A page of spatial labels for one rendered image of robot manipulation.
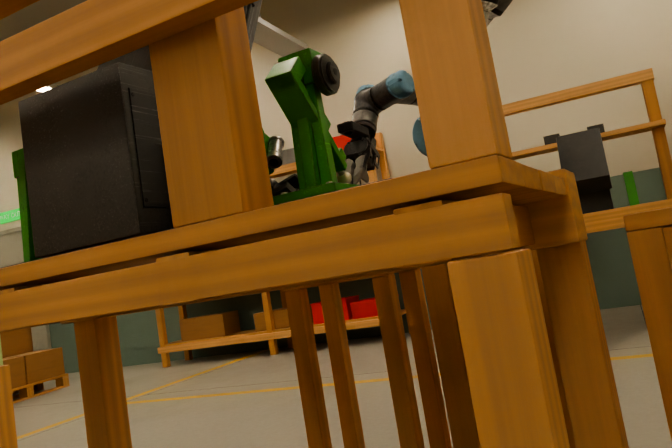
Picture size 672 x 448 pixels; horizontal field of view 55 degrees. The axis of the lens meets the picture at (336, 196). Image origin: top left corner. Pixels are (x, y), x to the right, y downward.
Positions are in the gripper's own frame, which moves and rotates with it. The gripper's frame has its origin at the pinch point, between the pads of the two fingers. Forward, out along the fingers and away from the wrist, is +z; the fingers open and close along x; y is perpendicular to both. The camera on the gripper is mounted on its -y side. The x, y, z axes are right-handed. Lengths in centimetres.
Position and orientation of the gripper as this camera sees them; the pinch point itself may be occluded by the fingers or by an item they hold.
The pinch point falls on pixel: (352, 180)
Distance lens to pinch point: 168.2
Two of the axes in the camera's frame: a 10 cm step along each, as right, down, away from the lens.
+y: 4.5, 5.9, 6.7
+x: -8.8, 1.9, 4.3
